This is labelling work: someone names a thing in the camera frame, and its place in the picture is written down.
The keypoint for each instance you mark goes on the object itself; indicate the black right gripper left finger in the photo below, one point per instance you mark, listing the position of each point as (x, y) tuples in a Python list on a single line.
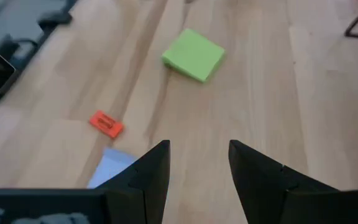
[(154, 177)]

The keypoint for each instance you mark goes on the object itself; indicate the periwinkle sticky note pad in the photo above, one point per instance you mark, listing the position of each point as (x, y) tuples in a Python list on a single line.
[(110, 168)]

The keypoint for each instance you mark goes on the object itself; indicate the orange eraser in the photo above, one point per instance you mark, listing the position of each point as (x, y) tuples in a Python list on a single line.
[(106, 124)]

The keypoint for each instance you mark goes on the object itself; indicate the green sticky note pad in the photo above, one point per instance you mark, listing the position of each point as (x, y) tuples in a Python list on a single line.
[(194, 54)]

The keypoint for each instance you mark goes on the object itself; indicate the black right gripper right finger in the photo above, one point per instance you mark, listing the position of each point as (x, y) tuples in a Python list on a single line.
[(256, 183)]

